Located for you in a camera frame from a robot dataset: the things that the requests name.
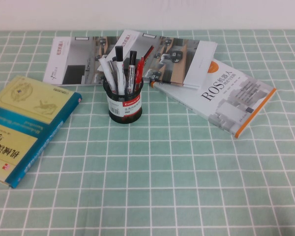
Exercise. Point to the dark label marker black cap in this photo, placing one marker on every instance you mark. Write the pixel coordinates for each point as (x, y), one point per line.
(131, 73)

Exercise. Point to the white ROS book orange edge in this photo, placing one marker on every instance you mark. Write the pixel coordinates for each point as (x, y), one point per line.
(236, 98)

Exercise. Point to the white brochure with office photo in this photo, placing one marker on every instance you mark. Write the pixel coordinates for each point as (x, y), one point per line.
(64, 56)
(186, 61)

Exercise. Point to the silver grey pen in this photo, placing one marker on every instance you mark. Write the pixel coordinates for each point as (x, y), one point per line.
(111, 67)

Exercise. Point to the red pen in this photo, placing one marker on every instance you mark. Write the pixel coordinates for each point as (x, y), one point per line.
(139, 71)

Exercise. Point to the black mesh pen holder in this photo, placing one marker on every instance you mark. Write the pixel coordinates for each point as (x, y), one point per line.
(125, 110)

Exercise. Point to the yellow and blue hardcover book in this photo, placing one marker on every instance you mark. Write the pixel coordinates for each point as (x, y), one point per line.
(19, 127)

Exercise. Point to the white marker pen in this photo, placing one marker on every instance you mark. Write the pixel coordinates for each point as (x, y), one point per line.
(105, 71)

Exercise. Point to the white marker black cap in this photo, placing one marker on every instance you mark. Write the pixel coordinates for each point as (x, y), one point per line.
(120, 71)

